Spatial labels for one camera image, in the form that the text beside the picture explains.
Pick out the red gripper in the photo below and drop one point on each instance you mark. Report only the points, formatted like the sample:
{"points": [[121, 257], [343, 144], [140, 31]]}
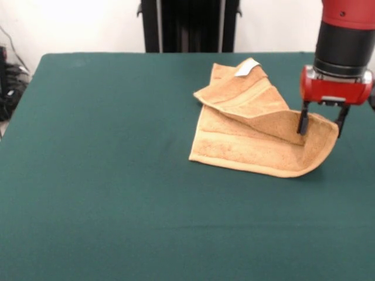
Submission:
{"points": [[334, 90]]}

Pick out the tan terry towel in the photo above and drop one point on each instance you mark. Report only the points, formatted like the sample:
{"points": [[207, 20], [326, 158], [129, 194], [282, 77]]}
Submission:
{"points": [[249, 140]]}

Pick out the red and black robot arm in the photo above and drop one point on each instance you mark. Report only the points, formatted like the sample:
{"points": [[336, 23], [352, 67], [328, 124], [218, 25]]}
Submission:
{"points": [[345, 38]]}

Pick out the dark green table cloth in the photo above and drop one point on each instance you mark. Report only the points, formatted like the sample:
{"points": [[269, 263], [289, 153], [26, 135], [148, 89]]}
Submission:
{"points": [[88, 205]]}

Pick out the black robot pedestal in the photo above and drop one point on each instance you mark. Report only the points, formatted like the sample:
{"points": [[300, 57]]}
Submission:
{"points": [[190, 26]]}

